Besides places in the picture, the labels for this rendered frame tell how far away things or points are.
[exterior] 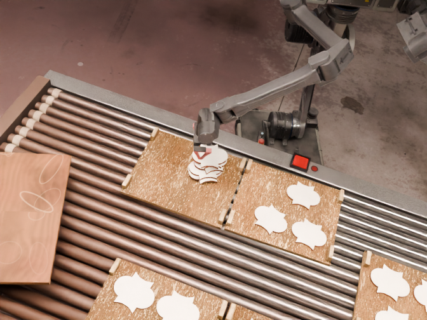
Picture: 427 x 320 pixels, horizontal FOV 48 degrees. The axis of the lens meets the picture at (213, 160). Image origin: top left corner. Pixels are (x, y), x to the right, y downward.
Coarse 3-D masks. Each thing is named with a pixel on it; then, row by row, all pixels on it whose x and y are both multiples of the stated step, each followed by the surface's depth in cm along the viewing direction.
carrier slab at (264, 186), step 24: (264, 168) 201; (240, 192) 192; (264, 192) 194; (336, 192) 198; (240, 216) 185; (288, 216) 188; (312, 216) 190; (336, 216) 191; (264, 240) 180; (288, 240) 182
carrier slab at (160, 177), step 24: (168, 144) 202; (192, 144) 204; (144, 168) 193; (168, 168) 195; (120, 192) 186; (144, 192) 186; (168, 192) 188; (192, 192) 189; (216, 192) 191; (192, 216) 183; (216, 216) 184
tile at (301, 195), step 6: (294, 186) 196; (300, 186) 196; (306, 186) 197; (288, 192) 194; (294, 192) 194; (300, 192) 194; (306, 192) 195; (312, 192) 195; (294, 198) 192; (300, 198) 193; (306, 198) 193; (312, 198) 194; (318, 198) 194; (294, 204) 192; (300, 204) 191; (306, 204) 191; (312, 204) 192
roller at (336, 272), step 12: (12, 144) 194; (72, 168) 191; (84, 180) 189; (96, 180) 189; (144, 204) 187; (180, 216) 185; (204, 228) 185; (240, 240) 183; (252, 240) 182; (276, 252) 181; (300, 264) 181; (312, 264) 179; (336, 276) 179; (348, 276) 178
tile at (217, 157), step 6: (216, 150) 195; (192, 156) 193; (210, 156) 193; (216, 156) 194; (222, 156) 194; (198, 162) 191; (204, 162) 191; (210, 162) 191; (216, 162) 192; (222, 162) 192; (216, 168) 191
